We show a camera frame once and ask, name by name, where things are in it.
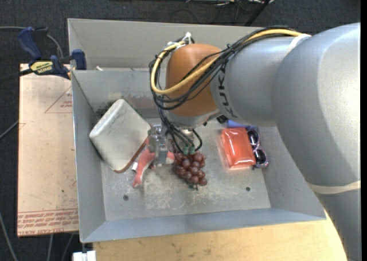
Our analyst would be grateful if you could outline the pink curved toy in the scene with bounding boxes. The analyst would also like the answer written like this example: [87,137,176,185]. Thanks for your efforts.
[131,136,176,189]

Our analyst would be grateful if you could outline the dark red toy grapes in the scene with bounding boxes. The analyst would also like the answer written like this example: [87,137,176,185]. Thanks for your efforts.
[171,150,208,190]

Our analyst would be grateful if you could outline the pale grey flat block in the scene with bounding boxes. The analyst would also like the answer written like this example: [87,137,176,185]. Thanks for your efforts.
[89,98,152,173]

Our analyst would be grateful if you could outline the grey metal bin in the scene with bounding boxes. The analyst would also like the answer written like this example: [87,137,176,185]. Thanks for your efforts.
[68,18,327,244]

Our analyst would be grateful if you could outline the light blue flat piece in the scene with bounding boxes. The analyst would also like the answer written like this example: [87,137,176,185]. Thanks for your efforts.
[227,119,249,130]

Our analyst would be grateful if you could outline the purple-framed sunglasses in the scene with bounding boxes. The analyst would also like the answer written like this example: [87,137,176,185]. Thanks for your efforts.
[246,129,270,169]

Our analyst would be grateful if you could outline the brown cardboard board, red print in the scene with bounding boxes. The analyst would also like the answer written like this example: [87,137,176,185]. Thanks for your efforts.
[17,63,80,237]

